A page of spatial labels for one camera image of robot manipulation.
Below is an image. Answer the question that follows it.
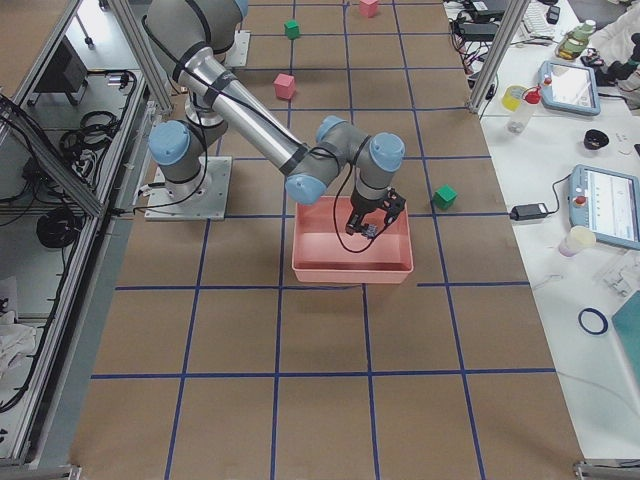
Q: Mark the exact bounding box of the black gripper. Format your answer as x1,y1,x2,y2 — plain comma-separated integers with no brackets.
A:
345,188,405,235

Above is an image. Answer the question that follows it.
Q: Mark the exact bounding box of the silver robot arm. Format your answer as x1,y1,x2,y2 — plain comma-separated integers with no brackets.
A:
142,1,406,237

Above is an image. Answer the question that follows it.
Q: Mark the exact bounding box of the pink plastic bin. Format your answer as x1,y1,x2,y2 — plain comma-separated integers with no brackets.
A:
292,196,414,284

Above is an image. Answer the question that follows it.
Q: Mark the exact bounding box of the green cube near bin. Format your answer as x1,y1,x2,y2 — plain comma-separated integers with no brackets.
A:
432,184,458,210

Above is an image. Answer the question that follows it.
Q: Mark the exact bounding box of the black power adapter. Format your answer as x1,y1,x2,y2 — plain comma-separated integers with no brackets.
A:
509,203,550,221

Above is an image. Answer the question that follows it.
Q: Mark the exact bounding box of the pink cube near centre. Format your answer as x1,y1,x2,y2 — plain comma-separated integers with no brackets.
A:
273,73,296,100

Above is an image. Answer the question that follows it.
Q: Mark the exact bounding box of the pink cube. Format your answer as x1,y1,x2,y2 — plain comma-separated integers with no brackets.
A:
273,73,296,100
358,0,379,18

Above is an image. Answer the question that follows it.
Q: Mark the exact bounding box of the squeeze bottle red cap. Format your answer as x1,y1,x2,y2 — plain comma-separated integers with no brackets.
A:
507,86,541,134

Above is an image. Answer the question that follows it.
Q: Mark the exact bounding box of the yellow tape roll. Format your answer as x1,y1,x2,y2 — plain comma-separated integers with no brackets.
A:
501,85,527,112

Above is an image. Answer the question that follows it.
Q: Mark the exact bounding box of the green cube near base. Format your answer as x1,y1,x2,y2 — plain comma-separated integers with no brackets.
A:
284,19,301,40

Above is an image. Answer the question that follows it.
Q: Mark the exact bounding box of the pink cube far side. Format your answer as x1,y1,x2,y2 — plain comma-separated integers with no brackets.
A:
358,0,379,18

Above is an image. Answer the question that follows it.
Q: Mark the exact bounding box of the teach pendant far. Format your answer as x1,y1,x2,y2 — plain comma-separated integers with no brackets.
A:
539,60,601,116

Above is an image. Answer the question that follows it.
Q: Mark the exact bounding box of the teach pendant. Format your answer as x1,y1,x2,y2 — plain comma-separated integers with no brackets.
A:
539,60,601,116
568,164,639,250

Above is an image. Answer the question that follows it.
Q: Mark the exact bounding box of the teach pendant near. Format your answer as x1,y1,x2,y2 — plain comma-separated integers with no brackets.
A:
568,164,639,250

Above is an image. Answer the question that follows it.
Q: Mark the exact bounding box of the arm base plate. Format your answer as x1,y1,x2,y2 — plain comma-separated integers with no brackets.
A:
144,155,233,221
222,30,251,69

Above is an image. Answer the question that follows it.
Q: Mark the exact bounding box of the aluminium frame post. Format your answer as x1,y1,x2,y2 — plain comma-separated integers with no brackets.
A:
466,0,529,113

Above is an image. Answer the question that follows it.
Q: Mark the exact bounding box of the blue tape ring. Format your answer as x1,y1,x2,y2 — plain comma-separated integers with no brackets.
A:
578,307,610,336

